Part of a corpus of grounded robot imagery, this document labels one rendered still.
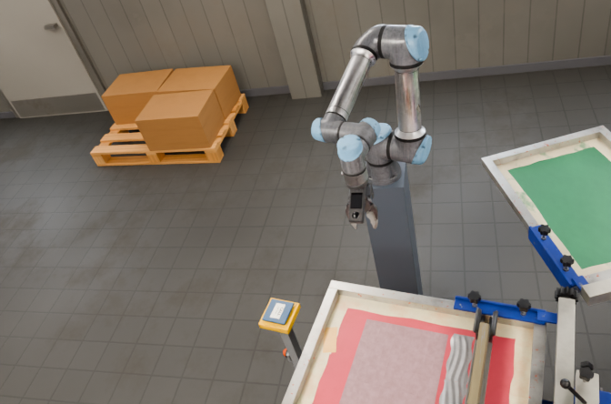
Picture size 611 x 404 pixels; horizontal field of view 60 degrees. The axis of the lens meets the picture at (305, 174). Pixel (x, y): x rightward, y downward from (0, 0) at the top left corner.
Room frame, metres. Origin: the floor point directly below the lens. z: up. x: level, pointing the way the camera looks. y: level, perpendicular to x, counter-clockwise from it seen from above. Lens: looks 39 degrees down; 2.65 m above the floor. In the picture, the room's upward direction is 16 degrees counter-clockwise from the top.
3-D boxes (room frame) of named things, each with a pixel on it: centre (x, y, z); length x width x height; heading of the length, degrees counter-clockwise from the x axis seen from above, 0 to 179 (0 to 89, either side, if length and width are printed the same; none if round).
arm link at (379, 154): (1.68, -0.32, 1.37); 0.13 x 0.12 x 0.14; 50
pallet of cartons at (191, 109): (4.46, 1.11, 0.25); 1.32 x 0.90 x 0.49; 69
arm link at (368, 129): (1.37, -0.20, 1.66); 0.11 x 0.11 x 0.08; 50
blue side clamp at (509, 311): (1.05, -0.52, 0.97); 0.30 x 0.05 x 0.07; 59
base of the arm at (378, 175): (1.68, -0.31, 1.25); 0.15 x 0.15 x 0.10
